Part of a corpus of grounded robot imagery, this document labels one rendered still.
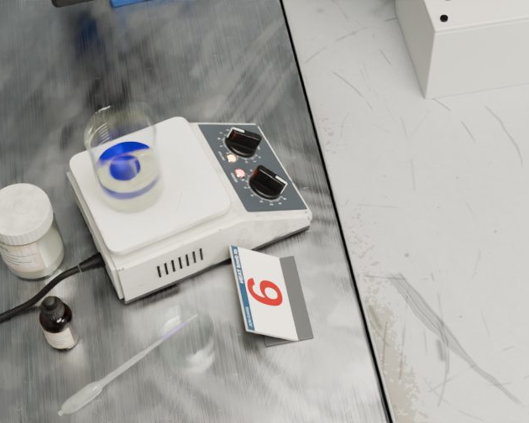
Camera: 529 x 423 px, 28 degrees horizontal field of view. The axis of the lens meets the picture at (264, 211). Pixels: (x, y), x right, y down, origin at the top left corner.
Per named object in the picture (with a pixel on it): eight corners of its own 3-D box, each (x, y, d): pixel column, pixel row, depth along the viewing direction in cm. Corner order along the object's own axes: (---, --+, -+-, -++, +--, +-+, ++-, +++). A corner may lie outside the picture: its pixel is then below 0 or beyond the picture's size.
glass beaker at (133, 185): (139, 230, 94) (126, 174, 87) (83, 199, 96) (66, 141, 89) (185, 176, 97) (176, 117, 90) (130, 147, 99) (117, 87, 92)
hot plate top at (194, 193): (184, 118, 101) (183, 112, 101) (236, 210, 95) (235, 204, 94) (66, 163, 99) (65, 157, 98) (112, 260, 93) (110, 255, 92)
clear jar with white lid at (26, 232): (20, 223, 105) (1, 175, 98) (76, 237, 104) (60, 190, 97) (-6, 273, 101) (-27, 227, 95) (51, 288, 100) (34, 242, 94)
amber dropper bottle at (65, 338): (55, 319, 98) (40, 280, 93) (85, 327, 98) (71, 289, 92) (42, 347, 97) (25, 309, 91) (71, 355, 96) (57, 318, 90)
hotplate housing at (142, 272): (257, 137, 110) (254, 86, 103) (314, 231, 103) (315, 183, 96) (55, 216, 105) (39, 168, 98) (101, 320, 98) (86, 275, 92)
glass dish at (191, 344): (160, 373, 95) (158, 362, 93) (151, 321, 98) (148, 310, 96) (221, 361, 95) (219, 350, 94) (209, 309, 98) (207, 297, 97)
